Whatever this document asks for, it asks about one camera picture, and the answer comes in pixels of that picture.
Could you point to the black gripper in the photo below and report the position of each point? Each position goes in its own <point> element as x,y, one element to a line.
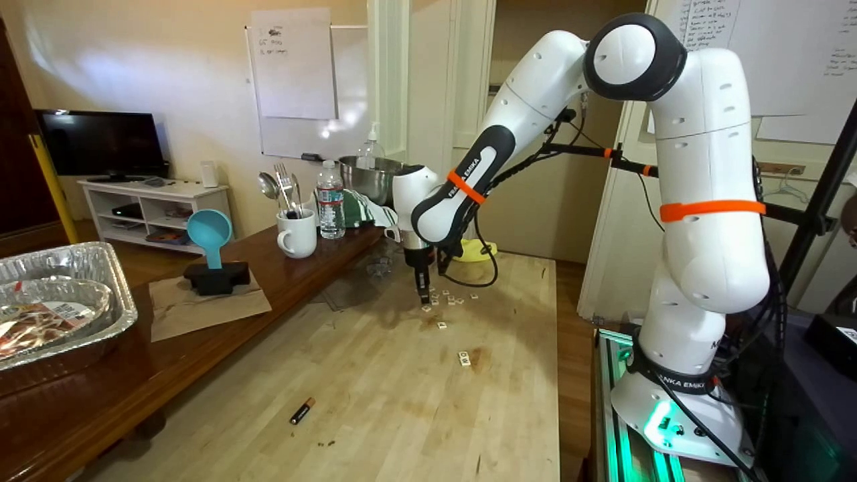
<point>423,260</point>

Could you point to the cream tile letter P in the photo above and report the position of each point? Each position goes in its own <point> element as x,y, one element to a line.
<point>441,325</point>

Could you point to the cream tile letter W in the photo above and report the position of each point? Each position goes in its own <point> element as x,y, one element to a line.
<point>464,361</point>

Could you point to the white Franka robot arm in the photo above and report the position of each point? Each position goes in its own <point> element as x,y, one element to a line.
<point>705,177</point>

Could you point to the black rectangular block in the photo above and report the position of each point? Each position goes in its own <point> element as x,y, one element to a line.
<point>214,280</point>

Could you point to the crumpled clear plastic bottle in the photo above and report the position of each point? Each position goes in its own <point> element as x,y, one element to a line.
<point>378,267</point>

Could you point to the yellow banana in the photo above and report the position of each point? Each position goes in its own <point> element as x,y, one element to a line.
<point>479,254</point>

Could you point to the green white striped towel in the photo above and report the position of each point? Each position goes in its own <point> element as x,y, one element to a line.
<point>370,215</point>

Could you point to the stainless steel mixing bowl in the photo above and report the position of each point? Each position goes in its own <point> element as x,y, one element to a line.
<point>374,184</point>

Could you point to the clear plastic water bottle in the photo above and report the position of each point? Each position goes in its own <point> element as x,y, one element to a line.
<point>329,204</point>

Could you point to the white ceramic mug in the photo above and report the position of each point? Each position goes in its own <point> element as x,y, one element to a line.
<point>297,238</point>

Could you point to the clear pump sanitizer bottle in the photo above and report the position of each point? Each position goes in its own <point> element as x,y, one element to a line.
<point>368,157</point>

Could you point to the metal spoon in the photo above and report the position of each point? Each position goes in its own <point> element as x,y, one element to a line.
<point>290,188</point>

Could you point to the small black marker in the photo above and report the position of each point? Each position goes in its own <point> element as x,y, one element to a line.
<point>301,413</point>

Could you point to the metal ladle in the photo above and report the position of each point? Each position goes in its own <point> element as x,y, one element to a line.
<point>269,185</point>

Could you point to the black mounting rod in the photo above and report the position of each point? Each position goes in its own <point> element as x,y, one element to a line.
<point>589,152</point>

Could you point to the brown cardboard sheet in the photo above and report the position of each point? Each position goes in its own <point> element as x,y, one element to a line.
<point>195,318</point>

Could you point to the white paper sheet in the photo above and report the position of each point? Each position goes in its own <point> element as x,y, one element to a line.
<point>293,68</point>

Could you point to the dark brown wooden table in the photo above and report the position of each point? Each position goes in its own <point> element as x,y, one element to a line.
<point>176,377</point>

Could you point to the white television shelf unit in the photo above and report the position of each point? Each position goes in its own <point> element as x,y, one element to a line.
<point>156,192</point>

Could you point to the aluminium foil tray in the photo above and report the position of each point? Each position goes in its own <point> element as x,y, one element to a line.
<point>83,268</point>

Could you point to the black flat television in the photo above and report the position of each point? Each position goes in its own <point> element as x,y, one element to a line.
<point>101,143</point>

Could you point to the yellow pole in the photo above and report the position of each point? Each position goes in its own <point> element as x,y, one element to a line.
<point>54,192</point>

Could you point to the red white plastic wrapper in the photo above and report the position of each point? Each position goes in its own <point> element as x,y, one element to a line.
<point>36,325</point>

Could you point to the black controller box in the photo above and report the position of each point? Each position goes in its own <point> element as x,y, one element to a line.
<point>804,420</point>

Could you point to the black stand pole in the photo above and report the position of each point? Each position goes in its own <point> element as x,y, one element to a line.
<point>816,203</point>

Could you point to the dark brown wooden cabinet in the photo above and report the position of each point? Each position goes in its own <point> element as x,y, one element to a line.
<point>16,163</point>

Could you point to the white board with handwriting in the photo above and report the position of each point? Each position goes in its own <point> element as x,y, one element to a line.
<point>804,70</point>

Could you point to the white wall whiteboard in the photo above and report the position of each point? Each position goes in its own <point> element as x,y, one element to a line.
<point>349,90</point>

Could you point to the white door frame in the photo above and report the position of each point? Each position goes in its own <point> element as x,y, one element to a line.
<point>388,70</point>

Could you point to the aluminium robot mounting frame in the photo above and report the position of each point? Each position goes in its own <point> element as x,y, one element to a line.
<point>615,429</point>

